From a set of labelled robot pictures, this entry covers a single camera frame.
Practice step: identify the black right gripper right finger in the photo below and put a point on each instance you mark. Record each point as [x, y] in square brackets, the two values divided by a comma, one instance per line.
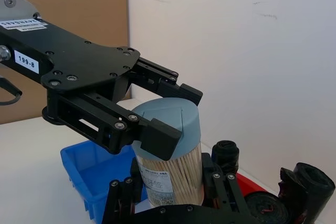
[225, 190]

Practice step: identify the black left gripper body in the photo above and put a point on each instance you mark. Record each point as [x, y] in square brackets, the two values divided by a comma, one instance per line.
[78, 61]

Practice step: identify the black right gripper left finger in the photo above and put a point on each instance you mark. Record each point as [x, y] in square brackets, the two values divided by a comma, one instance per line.
[123, 195]

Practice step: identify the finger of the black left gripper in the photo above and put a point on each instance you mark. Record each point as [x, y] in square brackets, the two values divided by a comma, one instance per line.
[155, 74]
[160, 137]

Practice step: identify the grey-blue jar lid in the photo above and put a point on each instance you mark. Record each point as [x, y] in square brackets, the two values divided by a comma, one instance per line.
[168, 111]

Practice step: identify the clear toothpick jar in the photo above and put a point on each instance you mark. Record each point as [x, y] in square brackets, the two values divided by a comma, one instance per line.
[178, 179]

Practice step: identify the red plastic bin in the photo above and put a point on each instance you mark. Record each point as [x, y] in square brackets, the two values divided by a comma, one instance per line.
[249, 182]

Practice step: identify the small black bag roll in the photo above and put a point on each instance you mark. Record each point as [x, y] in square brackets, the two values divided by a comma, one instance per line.
[225, 153]

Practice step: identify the flat black bag roll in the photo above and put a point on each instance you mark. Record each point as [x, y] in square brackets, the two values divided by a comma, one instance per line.
[262, 205]

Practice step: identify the blue plastic bin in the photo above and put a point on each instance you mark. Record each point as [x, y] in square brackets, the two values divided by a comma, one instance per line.
[86, 176]

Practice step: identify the brown cardboard board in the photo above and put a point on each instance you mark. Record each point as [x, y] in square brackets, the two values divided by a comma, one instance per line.
[65, 3]

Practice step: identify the large black bag roll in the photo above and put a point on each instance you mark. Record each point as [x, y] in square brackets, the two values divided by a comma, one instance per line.
[312, 184]

